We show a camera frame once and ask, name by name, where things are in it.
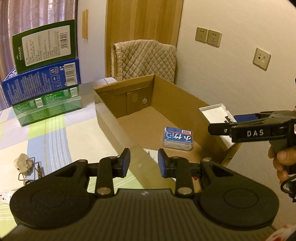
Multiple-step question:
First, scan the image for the pink patterned curtain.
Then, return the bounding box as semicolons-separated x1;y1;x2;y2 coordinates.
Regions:
0;0;78;114

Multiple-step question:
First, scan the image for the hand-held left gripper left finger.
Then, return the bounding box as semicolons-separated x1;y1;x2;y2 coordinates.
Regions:
47;148;132;198

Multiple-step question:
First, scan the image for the dark green box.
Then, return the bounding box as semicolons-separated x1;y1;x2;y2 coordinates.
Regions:
12;20;77;74

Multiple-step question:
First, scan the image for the wooden door panel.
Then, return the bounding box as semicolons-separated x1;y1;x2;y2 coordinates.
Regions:
105;0;184;80

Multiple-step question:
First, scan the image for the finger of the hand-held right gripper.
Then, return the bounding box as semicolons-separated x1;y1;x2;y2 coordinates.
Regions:
208;122;232;136
233;112;274;124

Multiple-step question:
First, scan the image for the blue pack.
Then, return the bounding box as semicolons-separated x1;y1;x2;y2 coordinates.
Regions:
162;127;193;151

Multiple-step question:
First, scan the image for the beige round-port wall outlet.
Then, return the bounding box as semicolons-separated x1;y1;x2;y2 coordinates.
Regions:
252;47;271;71

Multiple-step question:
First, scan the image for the brown cardboard box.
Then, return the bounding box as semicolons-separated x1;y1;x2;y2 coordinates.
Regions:
93;74;243;194

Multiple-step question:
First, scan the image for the black cable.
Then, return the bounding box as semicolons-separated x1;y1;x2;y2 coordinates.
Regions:
280;174;296;202

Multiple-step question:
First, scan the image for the chair with quilted cover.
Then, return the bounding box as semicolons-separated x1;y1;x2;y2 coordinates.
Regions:
110;39;177;84

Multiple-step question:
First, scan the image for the white power strip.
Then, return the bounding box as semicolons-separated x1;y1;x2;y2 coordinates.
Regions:
0;189;16;204

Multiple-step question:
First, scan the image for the red white printed cloth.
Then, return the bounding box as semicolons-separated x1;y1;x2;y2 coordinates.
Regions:
269;224;296;241

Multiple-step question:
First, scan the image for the light green wrapped box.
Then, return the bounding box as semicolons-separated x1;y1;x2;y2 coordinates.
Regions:
12;86;83;127

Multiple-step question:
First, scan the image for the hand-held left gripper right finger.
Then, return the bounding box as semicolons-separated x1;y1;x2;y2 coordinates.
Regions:
158;149;242;198

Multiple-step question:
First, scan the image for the blue box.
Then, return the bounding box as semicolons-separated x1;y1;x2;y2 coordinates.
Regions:
2;58;82;107

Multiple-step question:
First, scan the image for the wooden wall strip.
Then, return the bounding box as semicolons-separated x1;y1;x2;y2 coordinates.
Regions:
82;10;89;42

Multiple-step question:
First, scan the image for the white square tray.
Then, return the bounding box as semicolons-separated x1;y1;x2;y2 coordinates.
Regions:
199;103;238;149

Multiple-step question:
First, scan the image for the small beige toy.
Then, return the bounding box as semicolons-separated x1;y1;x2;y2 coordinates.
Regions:
13;153;35;174

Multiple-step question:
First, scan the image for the beige wall socket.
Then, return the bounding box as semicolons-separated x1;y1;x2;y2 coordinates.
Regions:
195;27;209;43
206;30;222;47

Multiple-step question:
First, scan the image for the person's right hand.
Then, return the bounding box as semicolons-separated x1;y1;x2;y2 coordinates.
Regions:
268;146;296;184

